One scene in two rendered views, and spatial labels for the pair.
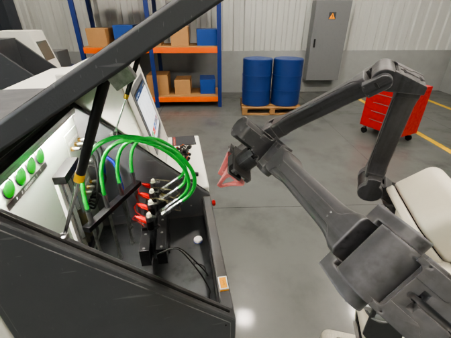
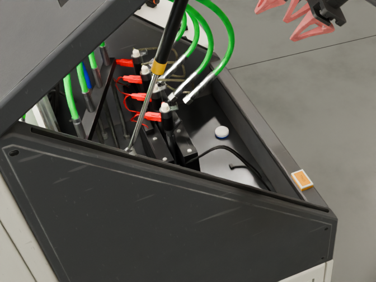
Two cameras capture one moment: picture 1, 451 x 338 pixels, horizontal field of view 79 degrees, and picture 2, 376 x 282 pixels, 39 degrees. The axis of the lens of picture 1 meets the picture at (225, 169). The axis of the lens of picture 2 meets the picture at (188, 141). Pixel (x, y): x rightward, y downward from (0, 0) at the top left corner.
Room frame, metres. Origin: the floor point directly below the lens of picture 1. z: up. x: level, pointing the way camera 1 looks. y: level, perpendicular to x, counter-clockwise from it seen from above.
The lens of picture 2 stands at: (-0.15, 0.32, 1.92)
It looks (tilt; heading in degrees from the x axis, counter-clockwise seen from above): 45 degrees down; 355
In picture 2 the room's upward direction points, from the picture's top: 9 degrees counter-clockwise
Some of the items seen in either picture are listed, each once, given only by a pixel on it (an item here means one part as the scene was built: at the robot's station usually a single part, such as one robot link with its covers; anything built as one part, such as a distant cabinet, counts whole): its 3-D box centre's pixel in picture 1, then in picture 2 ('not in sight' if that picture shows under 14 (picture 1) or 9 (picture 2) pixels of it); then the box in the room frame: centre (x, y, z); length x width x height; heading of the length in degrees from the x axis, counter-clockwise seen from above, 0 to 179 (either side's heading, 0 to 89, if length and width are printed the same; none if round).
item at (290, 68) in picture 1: (270, 84); not in sight; (5.75, -0.94, 0.51); 1.20 x 0.85 x 1.02; 90
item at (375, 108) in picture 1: (391, 110); not in sight; (4.23, -2.63, 0.43); 0.70 x 0.46 x 0.86; 27
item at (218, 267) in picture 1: (214, 253); (259, 145); (0.83, 0.05, 0.87); 0.62 x 0.04 x 0.16; 10
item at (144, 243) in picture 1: (157, 233); (161, 136); (0.91, 0.30, 0.91); 0.34 x 0.10 x 0.15; 10
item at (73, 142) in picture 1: (84, 165); not in sight; (0.99, 0.58, 1.20); 0.13 x 0.03 x 0.31; 10
